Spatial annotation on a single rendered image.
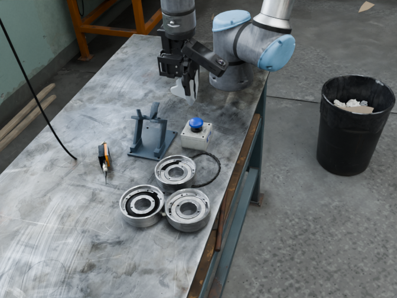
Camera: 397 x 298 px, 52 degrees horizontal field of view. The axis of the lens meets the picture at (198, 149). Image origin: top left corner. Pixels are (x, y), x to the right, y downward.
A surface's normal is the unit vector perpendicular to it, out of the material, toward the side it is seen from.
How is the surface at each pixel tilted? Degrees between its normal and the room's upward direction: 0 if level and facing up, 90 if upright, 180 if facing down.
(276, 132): 0
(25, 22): 90
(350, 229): 0
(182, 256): 0
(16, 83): 90
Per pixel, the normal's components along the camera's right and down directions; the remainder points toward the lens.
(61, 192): -0.05, -0.75
